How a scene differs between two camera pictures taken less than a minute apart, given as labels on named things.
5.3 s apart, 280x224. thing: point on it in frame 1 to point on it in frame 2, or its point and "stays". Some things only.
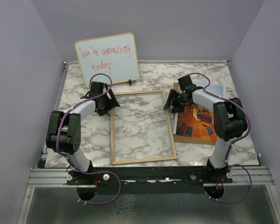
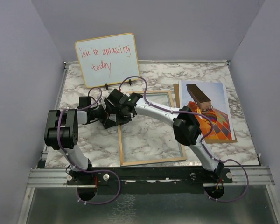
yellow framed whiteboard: x=111 y=59 stays
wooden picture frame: x=113 y=161 to x=120 y=163
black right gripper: x=177 y=108 to x=119 y=120
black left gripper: x=112 y=103 to x=107 y=122
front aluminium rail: x=52 y=177 stays
